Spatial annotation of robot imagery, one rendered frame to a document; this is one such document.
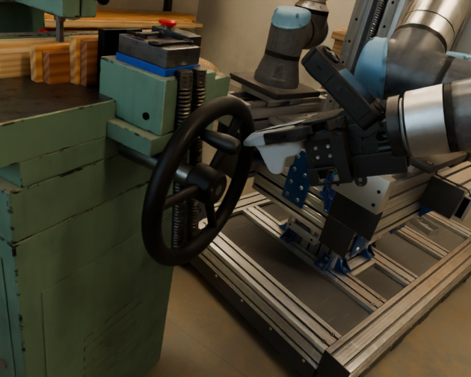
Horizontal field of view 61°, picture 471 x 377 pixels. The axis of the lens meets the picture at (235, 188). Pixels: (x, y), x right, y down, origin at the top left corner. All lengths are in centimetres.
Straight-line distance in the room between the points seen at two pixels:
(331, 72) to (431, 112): 12
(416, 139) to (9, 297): 64
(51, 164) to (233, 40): 397
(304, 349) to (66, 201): 88
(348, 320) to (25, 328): 97
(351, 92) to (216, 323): 117
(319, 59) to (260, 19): 387
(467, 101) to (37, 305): 69
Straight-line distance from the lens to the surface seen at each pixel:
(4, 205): 64
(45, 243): 71
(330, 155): 50
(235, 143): 53
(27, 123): 59
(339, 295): 148
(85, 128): 66
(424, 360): 176
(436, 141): 46
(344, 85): 48
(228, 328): 152
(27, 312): 77
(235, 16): 451
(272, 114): 132
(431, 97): 46
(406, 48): 58
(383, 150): 49
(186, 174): 64
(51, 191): 66
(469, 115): 45
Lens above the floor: 112
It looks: 28 degrees down
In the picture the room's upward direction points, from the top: 12 degrees clockwise
